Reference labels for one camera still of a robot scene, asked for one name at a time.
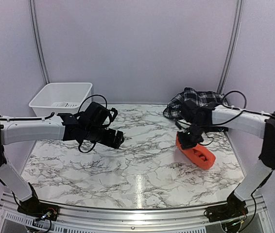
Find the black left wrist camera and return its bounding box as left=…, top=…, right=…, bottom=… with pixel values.
left=84, top=102, right=118, bottom=128

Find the black white plaid skirt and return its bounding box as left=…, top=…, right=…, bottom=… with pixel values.
left=163, top=87, right=228, bottom=120

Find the orange garment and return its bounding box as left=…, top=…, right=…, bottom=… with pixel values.
left=176, top=135, right=216, bottom=170

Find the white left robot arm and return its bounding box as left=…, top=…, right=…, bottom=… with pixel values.
left=0, top=112, right=124, bottom=216

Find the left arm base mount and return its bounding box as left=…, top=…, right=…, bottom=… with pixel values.
left=17, top=202, right=60, bottom=221

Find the aluminium corner post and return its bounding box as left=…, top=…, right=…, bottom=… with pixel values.
left=217, top=0, right=244, bottom=93
left=28, top=0, right=51, bottom=84

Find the left aluminium corner post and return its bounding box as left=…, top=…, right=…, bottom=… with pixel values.
left=28, top=0, right=51, bottom=84

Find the white plastic laundry bin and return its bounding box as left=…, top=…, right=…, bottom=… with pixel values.
left=29, top=83, right=93, bottom=117

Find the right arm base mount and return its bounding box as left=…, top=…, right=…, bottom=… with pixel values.
left=204, top=204, right=248, bottom=222

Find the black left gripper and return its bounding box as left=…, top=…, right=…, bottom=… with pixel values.
left=84, top=126, right=124, bottom=149

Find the right aluminium corner post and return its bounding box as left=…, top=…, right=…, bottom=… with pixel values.
left=217, top=0, right=244, bottom=93

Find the aluminium front frame rail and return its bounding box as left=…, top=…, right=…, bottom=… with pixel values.
left=0, top=193, right=275, bottom=233

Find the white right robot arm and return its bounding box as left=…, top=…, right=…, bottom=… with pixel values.
left=179, top=103, right=275, bottom=217

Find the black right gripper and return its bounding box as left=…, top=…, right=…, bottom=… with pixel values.
left=176, top=121, right=208, bottom=149

